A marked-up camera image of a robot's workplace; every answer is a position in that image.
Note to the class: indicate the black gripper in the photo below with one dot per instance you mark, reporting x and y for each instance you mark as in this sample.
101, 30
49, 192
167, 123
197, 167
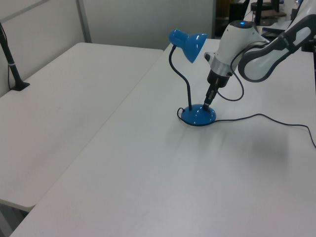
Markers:
218, 80

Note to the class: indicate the blue gooseneck desk lamp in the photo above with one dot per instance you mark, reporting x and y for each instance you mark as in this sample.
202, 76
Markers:
195, 116

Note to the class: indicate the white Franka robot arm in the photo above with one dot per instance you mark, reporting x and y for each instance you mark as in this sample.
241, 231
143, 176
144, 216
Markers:
234, 42

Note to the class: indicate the black stand with clamp foot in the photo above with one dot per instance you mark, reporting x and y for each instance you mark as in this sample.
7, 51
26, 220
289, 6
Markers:
235, 12

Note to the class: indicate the white paper sheet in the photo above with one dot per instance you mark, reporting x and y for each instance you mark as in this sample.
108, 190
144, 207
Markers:
274, 26

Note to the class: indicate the thin black upright pole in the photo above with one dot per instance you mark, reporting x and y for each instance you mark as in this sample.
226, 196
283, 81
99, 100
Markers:
259, 12

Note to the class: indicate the brown flat board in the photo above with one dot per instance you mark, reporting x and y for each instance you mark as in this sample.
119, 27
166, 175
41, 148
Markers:
272, 14

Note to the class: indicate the black pole with table clamp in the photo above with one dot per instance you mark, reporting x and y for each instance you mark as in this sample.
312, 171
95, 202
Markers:
308, 47

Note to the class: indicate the dark bag-like object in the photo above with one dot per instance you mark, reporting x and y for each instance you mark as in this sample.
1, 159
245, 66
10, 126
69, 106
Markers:
294, 13

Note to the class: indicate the short black upright post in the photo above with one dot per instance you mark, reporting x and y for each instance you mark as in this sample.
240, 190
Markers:
275, 5

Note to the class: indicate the black camera stand pole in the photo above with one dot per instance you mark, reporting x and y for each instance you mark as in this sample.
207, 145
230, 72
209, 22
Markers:
14, 71

